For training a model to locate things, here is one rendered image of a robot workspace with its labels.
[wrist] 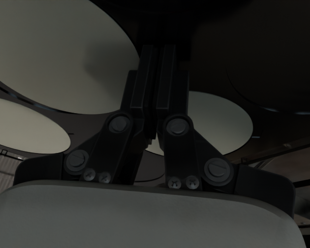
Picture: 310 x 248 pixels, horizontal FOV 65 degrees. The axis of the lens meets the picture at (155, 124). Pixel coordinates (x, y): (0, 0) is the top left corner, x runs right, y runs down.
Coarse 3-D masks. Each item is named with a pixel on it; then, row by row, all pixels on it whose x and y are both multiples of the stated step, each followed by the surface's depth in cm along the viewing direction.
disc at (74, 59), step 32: (0, 0) 11; (32, 0) 11; (64, 0) 10; (0, 32) 12; (32, 32) 12; (64, 32) 12; (96, 32) 12; (0, 64) 15; (32, 64) 14; (64, 64) 14; (96, 64) 14; (128, 64) 13; (32, 96) 17; (64, 96) 17; (96, 96) 16
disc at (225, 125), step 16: (192, 96) 15; (208, 96) 15; (192, 112) 17; (208, 112) 16; (224, 112) 16; (240, 112) 16; (208, 128) 18; (224, 128) 18; (240, 128) 18; (224, 144) 20; (240, 144) 20
